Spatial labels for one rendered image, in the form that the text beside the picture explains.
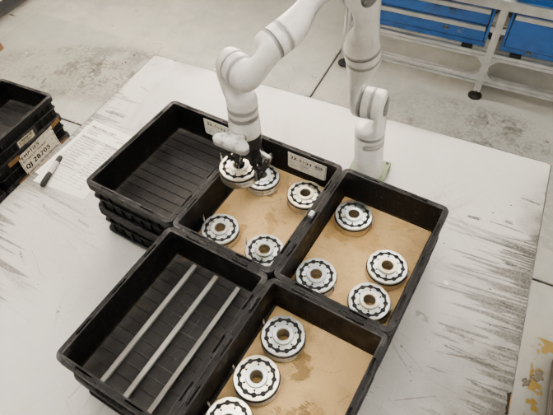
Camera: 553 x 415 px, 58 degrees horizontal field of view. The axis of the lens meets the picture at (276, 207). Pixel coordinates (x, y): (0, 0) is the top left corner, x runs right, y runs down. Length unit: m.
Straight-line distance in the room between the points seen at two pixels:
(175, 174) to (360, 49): 0.66
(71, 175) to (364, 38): 1.09
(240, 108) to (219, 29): 2.67
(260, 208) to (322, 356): 0.46
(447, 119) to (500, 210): 1.43
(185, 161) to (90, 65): 2.12
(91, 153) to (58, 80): 1.72
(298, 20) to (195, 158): 0.65
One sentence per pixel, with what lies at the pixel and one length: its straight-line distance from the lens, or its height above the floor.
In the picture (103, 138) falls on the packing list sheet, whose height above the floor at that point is 0.70.
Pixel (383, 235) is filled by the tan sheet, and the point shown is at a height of 0.83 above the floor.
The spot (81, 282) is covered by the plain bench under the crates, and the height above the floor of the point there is 0.70.
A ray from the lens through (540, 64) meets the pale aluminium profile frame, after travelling 3.12.
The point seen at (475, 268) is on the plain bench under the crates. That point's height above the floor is 0.70.
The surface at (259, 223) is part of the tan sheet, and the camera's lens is 1.39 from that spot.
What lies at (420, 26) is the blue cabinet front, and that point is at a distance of 3.12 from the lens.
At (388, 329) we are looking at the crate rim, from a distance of 1.13.
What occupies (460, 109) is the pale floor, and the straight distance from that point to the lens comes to 3.16.
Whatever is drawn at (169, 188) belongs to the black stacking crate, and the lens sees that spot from 1.51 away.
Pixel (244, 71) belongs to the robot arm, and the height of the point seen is 1.34.
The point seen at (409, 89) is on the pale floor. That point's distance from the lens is 3.23.
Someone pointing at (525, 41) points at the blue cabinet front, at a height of 0.40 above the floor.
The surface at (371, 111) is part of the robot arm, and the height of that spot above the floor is 1.01.
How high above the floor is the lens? 1.94
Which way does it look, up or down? 51 degrees down
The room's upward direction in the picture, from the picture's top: 2 degrees counter-clockwise
